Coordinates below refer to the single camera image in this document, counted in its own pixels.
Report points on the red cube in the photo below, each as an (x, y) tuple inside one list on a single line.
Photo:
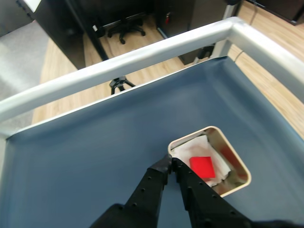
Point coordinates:
[(202, 166)]

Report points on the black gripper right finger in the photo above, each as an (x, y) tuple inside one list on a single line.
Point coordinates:
[(204, 206)]

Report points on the black office chair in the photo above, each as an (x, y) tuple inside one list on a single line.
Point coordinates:
[(126, 27)]

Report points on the white tissue paper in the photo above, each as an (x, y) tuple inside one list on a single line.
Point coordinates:
[(197, 147)]

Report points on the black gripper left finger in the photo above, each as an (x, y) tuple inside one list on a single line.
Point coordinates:
[(142, 197)]

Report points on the small red fire extinguisher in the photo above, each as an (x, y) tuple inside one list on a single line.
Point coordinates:
[(167, 17)]

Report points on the black cabinet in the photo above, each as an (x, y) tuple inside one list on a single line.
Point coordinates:
[(202, 19)]

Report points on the black tripod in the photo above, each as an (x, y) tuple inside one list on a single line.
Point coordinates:
[(118, 83)]

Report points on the blue-grey table mat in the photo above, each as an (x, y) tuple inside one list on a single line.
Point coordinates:
[(95, 142)]

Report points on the black desk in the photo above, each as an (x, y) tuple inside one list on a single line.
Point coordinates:
[(66, 31)]

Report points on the beige metal box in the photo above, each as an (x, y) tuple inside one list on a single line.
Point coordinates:
[(228, 152)]

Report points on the white metal frame rail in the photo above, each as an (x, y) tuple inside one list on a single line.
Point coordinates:
[(118, 67)]

